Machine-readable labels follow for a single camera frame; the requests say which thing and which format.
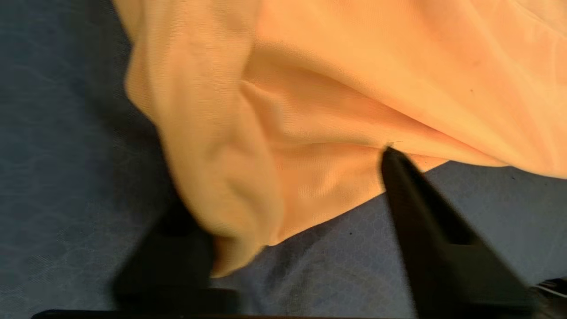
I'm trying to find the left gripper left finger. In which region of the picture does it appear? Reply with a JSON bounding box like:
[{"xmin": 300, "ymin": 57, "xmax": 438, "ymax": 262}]
[{"xmin": 113, "ymin": 204, "xmax": 240, "ymax": 313}]

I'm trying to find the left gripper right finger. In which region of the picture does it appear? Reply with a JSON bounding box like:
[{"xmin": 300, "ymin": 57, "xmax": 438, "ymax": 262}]
[{"xmin": 380, "ymin": 147, "xmax": 536, "ymax": 319}]

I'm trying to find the yellow t-shirt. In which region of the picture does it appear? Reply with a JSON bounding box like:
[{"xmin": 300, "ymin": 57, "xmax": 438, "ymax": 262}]
[{"xmin": 111, "ymin": 0, "xmax": 567, "ymax": 279}]

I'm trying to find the blue bed sheet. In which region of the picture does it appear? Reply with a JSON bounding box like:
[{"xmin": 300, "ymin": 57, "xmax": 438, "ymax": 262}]
[{"xmin": 0, "ymin": 0, "xmax": 567, "ymax": 319}]

